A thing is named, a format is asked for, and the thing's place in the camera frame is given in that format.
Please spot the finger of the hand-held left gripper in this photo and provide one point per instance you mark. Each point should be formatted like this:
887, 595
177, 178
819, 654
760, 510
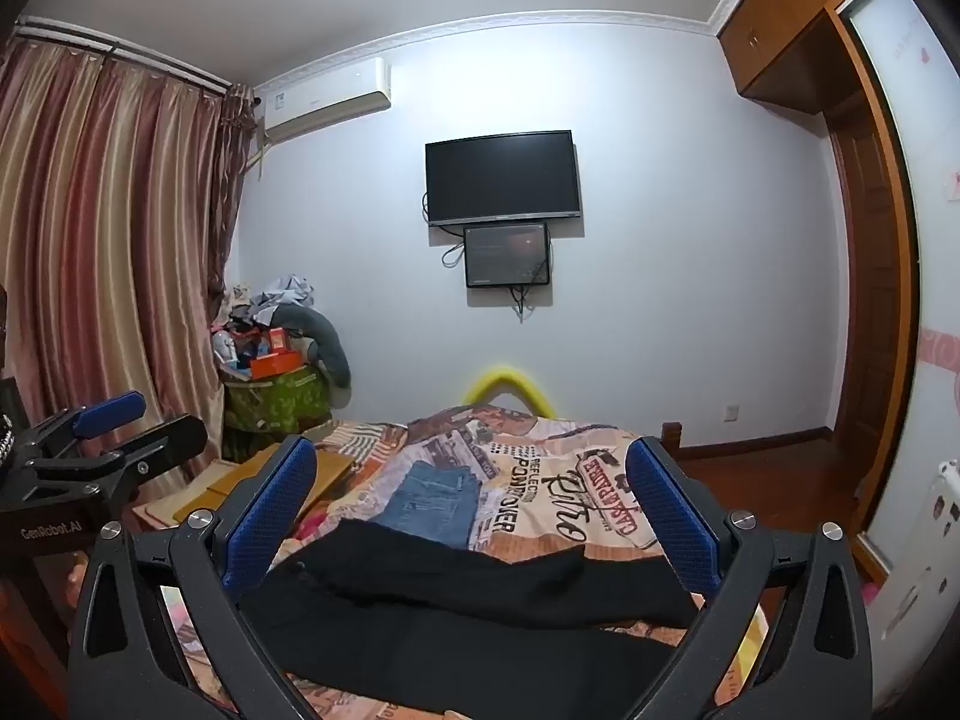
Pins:
172, 436
112, 412

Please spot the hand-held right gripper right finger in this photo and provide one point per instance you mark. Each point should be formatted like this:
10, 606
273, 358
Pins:
671, 517

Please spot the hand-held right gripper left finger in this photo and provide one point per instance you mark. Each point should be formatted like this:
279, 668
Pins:
274, 510

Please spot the black pants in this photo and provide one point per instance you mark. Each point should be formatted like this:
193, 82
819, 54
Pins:
450, 615

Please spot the wooden folding table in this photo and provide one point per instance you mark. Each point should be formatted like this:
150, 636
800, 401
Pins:
255, 472

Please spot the green storage box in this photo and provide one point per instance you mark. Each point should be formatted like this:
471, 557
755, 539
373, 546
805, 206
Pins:
277, 401

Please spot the orange box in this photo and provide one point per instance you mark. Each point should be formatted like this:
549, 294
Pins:
274, 365

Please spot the printed blanket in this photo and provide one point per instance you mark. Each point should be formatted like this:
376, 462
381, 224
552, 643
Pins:
540, 480

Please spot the small red box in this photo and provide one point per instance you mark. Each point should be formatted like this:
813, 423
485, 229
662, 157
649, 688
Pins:
276, 341

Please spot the blue jeans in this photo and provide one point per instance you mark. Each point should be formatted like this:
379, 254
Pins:
427, 502

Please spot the striped pink curtain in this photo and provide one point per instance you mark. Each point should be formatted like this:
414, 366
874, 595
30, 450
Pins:
112, 240

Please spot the grey plush pillow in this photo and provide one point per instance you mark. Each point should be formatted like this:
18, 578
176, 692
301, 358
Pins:
330, 345

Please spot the pile of clothes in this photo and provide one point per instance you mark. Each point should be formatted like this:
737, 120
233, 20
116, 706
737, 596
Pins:
277, 292

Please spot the yellow foam bumper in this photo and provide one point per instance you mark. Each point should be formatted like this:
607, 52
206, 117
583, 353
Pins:
487, 377

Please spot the small black monitor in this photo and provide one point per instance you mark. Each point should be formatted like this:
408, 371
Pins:
506, 255

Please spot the brown wooden door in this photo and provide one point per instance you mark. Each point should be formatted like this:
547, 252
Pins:
870, 277

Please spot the white air conditioner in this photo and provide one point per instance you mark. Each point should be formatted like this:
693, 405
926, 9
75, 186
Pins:
322, 101

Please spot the white sliding wardrobe door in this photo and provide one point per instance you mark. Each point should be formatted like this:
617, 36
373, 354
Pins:
930, 240

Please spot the wooden overhead cabinet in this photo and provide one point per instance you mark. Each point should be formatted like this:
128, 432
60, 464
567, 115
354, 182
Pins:
780, 22

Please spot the wooden bed post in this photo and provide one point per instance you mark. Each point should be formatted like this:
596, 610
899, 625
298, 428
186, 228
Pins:
673, 435

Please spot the white wall socket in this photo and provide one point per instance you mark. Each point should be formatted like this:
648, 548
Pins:
732, 412

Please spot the curtain rail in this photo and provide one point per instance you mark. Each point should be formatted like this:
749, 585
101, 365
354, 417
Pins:
112, 49

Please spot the black wall television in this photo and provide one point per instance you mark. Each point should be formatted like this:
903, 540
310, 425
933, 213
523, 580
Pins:
502, 176

